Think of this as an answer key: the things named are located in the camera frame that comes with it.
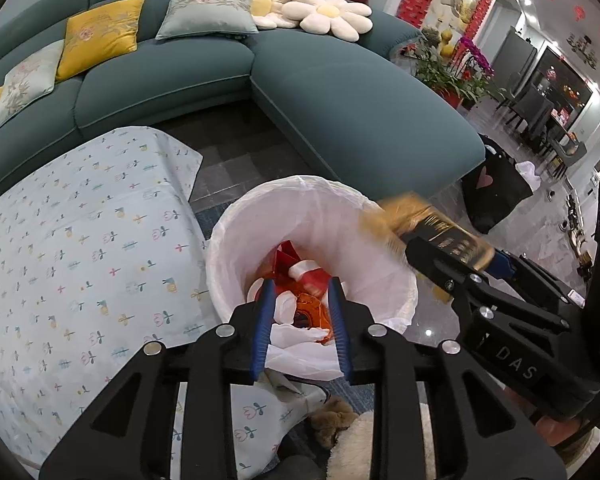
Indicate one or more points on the white tissue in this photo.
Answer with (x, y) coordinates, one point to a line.
(277, 305)

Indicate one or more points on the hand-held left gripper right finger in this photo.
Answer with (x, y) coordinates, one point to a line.
(339, 325)

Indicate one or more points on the red and white striped wrapper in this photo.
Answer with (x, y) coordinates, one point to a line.
(312, 275)

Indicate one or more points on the gold and black packet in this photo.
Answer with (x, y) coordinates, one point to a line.
(430, 225)

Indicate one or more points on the brown plush toy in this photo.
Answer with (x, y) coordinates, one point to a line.
(332, 417)

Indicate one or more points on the white plastic bag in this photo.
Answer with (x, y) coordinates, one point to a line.
(530, 175)

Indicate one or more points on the floral printed tablecloth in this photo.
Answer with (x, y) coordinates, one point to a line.
(80, 270)

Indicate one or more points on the cream fluffy plush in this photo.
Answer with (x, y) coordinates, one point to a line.
(360, 445)

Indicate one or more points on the orange plastic bag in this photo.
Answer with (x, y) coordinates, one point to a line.
(312, 315)

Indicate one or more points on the purple orchid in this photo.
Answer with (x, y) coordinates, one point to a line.
(477, 55)

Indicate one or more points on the green potted plant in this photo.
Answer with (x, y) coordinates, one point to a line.
(445, 75)

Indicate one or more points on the black bag with pink heart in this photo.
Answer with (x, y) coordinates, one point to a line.
(495, 190)

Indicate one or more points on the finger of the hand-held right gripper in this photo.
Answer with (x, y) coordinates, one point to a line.
(502, 266)
(440, 270)

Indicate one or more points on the teal corner sofa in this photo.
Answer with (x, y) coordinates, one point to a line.
(340, 95)

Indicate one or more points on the white lined trash bin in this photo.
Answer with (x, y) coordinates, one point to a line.
(340, 230)

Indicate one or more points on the grey embroidered pillow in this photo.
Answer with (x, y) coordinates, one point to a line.
(25, 85)
(207, 15)

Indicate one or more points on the yellow gourd ornament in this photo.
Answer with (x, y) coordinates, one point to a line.
(448, 42)

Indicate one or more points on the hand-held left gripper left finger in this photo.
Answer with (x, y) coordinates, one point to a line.
(262, 325)

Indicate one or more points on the grey dining chair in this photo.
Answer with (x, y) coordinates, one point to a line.
(542, 120)
(512, 102)

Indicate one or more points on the dark glass cabinet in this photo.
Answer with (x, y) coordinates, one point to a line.
(562, 85)

